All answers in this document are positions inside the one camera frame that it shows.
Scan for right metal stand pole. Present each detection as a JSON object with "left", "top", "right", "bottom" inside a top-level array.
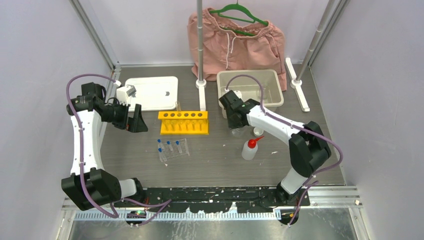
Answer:
[{"left": 295, "top": 0, "right": 335, "bottom": 82}]

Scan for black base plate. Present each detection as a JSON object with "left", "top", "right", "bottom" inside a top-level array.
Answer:
[{"left": 114, "top": 185, "right": 311, "bottom": 215}]

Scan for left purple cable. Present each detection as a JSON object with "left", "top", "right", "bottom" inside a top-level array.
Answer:
[{"left": 65, "top": 73, "right": 172, "bottom": 227}]

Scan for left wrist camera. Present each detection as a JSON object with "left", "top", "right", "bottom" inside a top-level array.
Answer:
[{"left": 116, "top": 85, "right": 137, "bottom": 104}]

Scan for left white stand base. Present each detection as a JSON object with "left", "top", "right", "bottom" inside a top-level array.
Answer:
[{"left": 195, "top": 79, "right": 207, "bottom": 112}]

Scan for large glass beaker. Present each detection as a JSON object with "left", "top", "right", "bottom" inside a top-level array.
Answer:
[{"left": 231, "top": 127, "right": 247, "bottom": 138}]

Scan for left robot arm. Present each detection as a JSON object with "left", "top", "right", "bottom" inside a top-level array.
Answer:
[{"left": 61, "top": 82, "right": 148, "bottom": 211}]

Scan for yellow test tube rack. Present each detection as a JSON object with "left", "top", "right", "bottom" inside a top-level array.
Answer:
[{"left": 157, "top": 111, "right": 209, "bottom": 135}]

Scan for left metal stand pole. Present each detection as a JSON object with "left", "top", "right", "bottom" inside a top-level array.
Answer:
[{"left": 196, "top": 0, "right": 205, "bottom": 87}]

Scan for red capped wash bottle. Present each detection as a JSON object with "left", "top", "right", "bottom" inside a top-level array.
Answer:
[{"left": 241, "top": 136, "right": 264, "bottom": 161}]

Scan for metal stand pole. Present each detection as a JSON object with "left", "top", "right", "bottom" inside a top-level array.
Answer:
[
  {"left": 196, "top": 0, "right": 205, "bottom": 87},
  {"left": 295, "top": 0, "right": 335, "bottom": 82}
]

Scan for blue capped tube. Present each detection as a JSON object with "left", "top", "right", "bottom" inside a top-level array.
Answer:
[
  {"left": 158, "top": 148, "right": 167, "bottom": 163},
  {"left": 166, "top": 141, "right": 174, "bottom": 152},
  {"left": 157, "top": 139, "right": 165, "bottom": 151},
  {"left": 175, "top": 140, "right": 183, "bottom": 154}
]

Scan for green clothes hanger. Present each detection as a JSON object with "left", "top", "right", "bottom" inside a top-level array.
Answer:
[{"left": 208, "top": 1, "right": 269, "bottom": 38}]

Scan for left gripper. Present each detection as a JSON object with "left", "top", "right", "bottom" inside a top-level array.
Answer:
[{"left": 101, "top": 98, "right": 148, "bottom": 132}]

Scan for white flat tray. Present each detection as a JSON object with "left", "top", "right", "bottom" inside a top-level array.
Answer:
[{"left": 125, "top": 76, "right": 179, "bottom": 112}]

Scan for white stand base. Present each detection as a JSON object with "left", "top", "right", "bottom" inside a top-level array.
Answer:
[
  {"left": 284, "top": 57, "right": 310, "bottom": 112},
  {"left": 195, "top": 79, "right": 207, "bottom": 112}
]

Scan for clear well plate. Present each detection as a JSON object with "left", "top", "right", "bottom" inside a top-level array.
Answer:
[{"left": 161, "top": 138, "right": 190, "bottom": 162}]

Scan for pink shorts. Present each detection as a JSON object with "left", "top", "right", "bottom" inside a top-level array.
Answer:
[{"left": 201, "top": 8, "right": 287, "bottom": 91}]

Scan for clear glass test tube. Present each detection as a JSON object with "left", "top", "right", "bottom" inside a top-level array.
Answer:
[{"left": 175, "top": 101, "right": 182, "bottom": 112}]

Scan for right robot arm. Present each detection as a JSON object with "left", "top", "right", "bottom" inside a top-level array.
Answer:
[{"left": 219, "top": 90, "right": 332, "bottom": 206}]

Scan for right white stand base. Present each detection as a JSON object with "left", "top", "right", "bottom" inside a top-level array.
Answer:
[{"left": 284, "top": 57, "right": 310, "bottom": 112}]

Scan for white small cup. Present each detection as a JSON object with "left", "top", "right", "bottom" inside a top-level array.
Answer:
[{"left": 253, "top": 127, "right": 264, "bottom": 137}]

